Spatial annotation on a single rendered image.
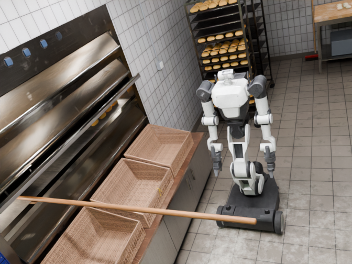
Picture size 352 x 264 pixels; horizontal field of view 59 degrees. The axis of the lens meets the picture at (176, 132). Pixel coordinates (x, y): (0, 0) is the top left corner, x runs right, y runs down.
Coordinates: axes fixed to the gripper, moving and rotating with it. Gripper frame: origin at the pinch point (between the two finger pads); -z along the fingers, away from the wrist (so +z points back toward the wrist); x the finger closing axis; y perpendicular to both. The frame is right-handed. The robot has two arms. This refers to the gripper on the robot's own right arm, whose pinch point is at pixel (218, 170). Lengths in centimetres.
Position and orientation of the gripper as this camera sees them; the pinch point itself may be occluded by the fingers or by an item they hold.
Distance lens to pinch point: 287.8
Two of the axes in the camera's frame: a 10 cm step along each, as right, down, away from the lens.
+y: 8.7, 0.1, -5.0
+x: -4.7, 3.5, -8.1
